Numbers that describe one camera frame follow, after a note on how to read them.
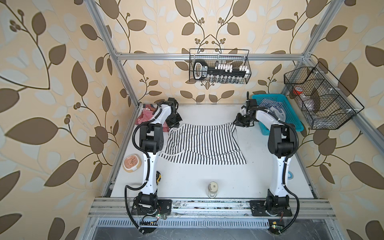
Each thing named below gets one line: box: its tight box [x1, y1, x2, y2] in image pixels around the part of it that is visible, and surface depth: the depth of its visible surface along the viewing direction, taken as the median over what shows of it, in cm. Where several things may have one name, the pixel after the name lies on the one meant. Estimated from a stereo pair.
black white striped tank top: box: [159, 122, 247, 165], surface depth 98 cm
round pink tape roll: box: [122, 153, 142, 173], surface depth 89 cm
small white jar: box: [208, 181, 219, 199], surface depth 73 cm
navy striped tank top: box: [258, 99, 287, 122], surface depth 114 cm
